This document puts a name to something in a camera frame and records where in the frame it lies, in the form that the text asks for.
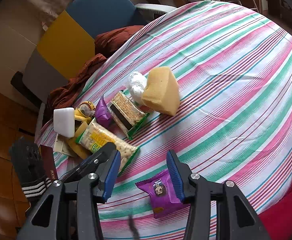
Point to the white crumpled paper ball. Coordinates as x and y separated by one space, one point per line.
136 85

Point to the black striped sock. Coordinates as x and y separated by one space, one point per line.
29 167

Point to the tricolour armchair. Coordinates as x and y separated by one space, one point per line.
69 42

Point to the yellow wedge sponge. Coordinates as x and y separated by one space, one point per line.
162 91

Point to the striped bed sheet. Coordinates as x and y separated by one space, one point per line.
234 69

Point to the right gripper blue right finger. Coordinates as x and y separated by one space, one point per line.
236 218

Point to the small purple folded packet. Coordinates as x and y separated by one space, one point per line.
102 114

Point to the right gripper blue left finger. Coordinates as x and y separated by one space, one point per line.
50 218

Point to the brown cardboard storage box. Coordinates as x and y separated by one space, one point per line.
48 162

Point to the yellow plush toy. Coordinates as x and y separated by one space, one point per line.
83 115

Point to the white text carton box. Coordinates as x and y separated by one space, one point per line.
61 146

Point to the white melamine sponge block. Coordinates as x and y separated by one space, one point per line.
63 121

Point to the yellow rice cracker bag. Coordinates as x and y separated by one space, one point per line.
95 136

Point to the rust red blanket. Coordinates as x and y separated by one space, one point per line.
106 45

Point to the purple snack packet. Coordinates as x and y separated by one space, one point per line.
162 195

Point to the green cracker snack pack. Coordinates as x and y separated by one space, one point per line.
126 114

